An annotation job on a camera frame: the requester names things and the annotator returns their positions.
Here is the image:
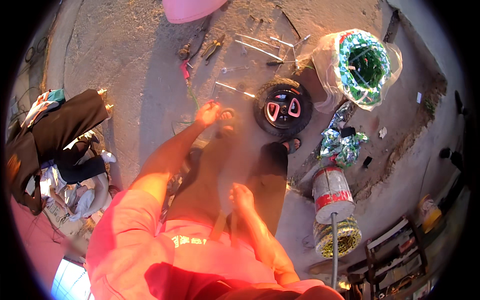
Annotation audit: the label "person's body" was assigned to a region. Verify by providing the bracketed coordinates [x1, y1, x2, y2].
[84, 189, 346, 300]

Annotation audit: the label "crumpled green silver wrapper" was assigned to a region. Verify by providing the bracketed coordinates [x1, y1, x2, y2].
[319, 101, 370, 169]

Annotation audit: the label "silver cross wrench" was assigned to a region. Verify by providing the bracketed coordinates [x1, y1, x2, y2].
[269, 34, 312, 71]

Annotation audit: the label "grey metal bar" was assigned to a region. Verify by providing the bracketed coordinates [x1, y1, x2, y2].
[331, 212, 339, 289]

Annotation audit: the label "wooden shelf rack with clutter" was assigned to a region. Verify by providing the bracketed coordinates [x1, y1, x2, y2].
[347, 214, 430, 300]

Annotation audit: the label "red air nozzle tool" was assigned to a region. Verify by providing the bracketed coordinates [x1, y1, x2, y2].
[179, 60, 193, 81]

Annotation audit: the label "dark wooden plank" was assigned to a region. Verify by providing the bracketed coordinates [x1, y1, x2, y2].
[383, 9, 401, 44]

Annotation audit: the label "person's right hand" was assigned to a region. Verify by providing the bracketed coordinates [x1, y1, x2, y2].
[229, 182, 256, 216]

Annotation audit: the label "yellow container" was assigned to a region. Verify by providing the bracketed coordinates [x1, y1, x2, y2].
[418, 194, 444, 234]

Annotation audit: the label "red white concrete-filled can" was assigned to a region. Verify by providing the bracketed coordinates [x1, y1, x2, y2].
[312, 166, 356, 225]

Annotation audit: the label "yellow-handled pliers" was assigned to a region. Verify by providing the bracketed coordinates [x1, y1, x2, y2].
[201, 34, 226, 65]

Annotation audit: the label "small black wheel pink spokes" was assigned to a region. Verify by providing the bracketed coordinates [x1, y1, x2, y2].
[253, 77, 314, 138]

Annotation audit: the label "pink plastic tub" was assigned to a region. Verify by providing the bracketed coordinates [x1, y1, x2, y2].
[162, 0, 229, 24]

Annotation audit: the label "plastic-wrapped tyre green white wrap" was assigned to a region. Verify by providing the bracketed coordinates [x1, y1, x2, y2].
[311, 29, 403, 114]

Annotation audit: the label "long silver metal rod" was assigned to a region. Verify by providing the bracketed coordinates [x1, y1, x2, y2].
[215, 81, 256, 98]
[235, 33, 281, 49]
[235, 40, 283, 61]

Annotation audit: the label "yellow green concrete-filled can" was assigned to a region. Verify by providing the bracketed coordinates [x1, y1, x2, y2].
[313, 217, 362, 259]

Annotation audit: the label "person's left hand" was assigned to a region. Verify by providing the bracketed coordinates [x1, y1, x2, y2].
[194, 100, 222, 129]

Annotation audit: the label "green hose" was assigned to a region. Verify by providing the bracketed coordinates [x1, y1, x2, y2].
[172, 79, 201, 136]

